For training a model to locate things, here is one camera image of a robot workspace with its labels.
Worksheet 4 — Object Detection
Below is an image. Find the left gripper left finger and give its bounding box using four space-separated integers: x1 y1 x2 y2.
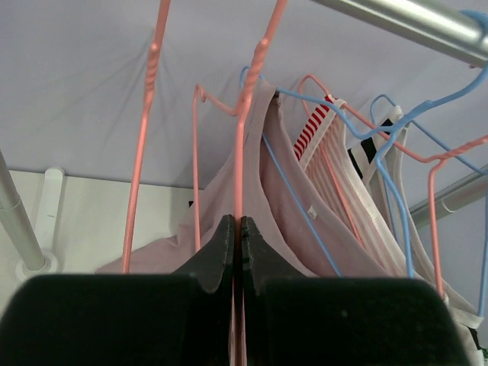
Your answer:
1 215 235 365

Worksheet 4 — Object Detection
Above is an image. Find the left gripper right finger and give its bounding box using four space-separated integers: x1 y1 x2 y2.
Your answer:
242 217 468 365

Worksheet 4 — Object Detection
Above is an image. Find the mauve pink tank top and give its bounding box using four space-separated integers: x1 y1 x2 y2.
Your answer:
95 75 405 279

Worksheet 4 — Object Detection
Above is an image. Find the red striped tank top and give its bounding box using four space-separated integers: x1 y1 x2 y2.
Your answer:
294 95 419 276

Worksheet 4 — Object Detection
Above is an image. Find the blue wire hanger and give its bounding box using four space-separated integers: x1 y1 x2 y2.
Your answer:
243 80 408 278
374 10 487 316

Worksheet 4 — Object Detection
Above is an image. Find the pink wire hanger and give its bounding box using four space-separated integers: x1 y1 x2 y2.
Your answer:
297 74 487 293
121 0 171 274
192 0 287 365

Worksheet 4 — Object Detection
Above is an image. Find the black white striped tank top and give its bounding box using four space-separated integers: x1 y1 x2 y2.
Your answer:
346 106 488 366

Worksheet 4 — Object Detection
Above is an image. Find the white metal clothes rack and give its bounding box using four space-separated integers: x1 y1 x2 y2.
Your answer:
1 1 487 273

